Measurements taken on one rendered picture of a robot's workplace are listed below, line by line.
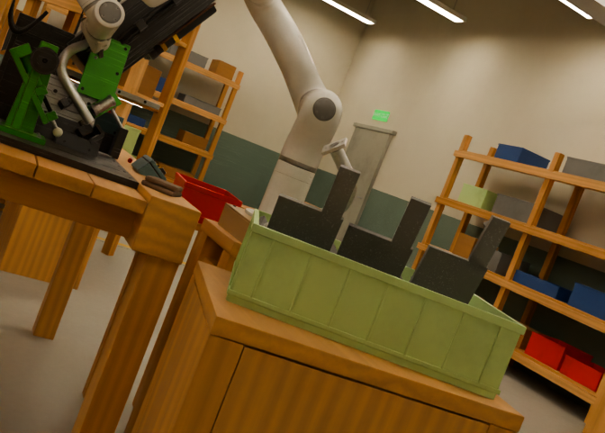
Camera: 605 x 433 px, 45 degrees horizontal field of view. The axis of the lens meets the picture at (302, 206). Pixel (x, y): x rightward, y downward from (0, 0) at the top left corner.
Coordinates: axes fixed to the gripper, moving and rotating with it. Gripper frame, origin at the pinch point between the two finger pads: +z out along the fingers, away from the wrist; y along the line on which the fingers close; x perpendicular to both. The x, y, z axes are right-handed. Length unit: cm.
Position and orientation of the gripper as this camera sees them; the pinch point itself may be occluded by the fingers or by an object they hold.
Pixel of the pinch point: (89, 42)
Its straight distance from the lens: 245.6
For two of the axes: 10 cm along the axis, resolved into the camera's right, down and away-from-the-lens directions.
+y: -4.1, -9.0, -1.4
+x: -8.0, 4.3, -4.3
